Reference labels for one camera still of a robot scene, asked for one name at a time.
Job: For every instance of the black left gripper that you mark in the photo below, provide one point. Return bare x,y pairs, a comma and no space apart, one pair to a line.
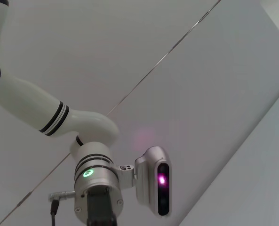
99,209

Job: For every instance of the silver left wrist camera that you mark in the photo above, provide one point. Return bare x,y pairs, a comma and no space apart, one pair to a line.
148,176

